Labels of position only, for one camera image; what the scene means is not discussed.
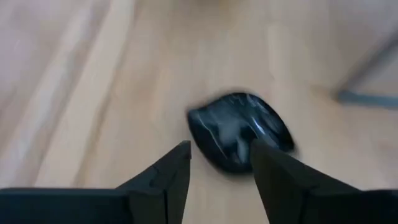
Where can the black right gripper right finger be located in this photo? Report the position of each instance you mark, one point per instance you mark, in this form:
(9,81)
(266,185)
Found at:
(280,186)

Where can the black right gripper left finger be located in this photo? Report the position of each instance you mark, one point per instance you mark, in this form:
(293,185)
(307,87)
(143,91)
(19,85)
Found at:
(168,186)

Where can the black pot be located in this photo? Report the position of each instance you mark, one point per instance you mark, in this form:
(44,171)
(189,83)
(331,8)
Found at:
(230,124)

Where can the grey perforated metal shelf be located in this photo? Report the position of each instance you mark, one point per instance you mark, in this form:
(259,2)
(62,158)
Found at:
(373,101)

